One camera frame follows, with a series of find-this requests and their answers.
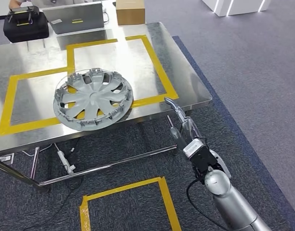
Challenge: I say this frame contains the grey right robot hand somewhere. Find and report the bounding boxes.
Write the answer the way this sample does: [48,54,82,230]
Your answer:
[164,97,206,152]

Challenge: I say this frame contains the grey plastic wheel hubcap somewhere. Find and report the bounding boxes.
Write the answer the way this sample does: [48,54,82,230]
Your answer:
[53,67,134,132]

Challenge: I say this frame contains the steel workbench table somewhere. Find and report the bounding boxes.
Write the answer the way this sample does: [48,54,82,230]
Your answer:
[0,21,213,193]

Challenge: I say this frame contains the white lit plinths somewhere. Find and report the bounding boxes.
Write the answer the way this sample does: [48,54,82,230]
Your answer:
[202,0,272,17]

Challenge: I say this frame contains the brown cardboard box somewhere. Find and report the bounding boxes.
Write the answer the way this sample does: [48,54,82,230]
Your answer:
[115,0,146,26]

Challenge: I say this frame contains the white power strip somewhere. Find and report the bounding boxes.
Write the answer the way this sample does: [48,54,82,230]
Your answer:
[56,150,76,175]

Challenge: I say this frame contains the grey laptop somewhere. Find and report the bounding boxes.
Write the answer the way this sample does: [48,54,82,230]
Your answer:
[42,1,105,35]

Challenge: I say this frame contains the black carry bag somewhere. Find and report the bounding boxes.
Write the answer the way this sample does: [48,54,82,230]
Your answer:
[3,5,50,44]

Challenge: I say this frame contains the white power adapter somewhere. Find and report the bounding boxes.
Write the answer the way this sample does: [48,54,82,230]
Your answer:
[0,154,15,164]

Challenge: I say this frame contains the person's hand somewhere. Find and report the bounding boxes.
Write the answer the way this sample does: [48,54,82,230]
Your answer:
[8,0,26,10]

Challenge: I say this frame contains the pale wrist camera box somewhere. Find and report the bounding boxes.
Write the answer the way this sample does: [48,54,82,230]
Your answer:
[183,138,220,181]

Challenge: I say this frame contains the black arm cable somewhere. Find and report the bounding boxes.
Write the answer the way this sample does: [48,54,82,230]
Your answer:
[186,178,231,231]

